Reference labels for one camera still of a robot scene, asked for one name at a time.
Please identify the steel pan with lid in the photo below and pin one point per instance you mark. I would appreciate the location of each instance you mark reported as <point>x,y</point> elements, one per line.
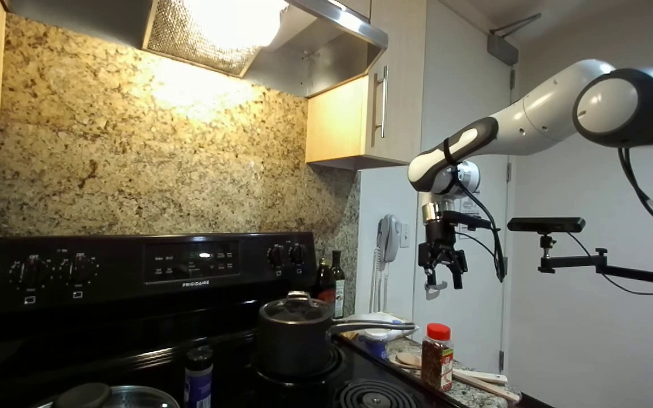
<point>128,398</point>

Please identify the stove knob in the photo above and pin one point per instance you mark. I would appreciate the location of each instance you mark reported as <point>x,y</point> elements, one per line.
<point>275,255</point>
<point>297,253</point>
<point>32,272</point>
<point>80,268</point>

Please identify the dark bottle with red label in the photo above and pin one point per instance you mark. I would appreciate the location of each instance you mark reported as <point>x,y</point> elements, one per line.
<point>323,286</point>

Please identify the blue and white container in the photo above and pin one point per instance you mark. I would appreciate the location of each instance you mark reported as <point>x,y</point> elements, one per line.
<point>376,344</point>

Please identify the bottle with black cap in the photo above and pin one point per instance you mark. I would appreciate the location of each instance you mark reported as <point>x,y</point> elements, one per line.
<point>198,377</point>

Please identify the camera on mount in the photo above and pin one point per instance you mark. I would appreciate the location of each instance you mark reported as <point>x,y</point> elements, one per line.
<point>547,225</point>

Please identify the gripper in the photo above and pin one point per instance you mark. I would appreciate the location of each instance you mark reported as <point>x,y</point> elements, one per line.
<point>439,238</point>

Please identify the spice container with orange lid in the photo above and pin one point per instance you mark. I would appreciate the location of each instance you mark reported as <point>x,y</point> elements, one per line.
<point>437,357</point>

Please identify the wall switch plate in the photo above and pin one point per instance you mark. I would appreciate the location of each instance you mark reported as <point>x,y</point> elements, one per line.
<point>404,235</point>

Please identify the wall phone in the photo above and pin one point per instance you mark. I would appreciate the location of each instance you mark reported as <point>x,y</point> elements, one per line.
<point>388,238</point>

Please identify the dark bottle with white label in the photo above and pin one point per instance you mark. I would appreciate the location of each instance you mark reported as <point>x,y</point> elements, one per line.
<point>338,289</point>

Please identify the grey door closer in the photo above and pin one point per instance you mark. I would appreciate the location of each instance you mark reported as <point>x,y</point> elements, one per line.
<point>502,48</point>

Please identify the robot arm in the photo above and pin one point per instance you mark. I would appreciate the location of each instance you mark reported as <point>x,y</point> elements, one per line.
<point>536,116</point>

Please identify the glass saucepan lid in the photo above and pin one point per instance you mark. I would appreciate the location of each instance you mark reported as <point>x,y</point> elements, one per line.
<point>295,310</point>

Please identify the white door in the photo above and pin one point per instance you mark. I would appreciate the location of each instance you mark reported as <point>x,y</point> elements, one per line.
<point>468,85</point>

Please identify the steel range hood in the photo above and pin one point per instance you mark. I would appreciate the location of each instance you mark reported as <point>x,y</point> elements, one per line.
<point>315,51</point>

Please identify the black stove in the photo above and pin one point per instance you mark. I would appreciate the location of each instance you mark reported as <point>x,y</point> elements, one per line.
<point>134,340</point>

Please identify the wooden spoon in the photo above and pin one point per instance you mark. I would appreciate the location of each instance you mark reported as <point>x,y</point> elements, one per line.
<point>408,360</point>

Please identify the black saucepan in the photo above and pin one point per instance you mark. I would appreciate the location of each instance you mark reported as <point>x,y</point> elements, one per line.
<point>292,345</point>

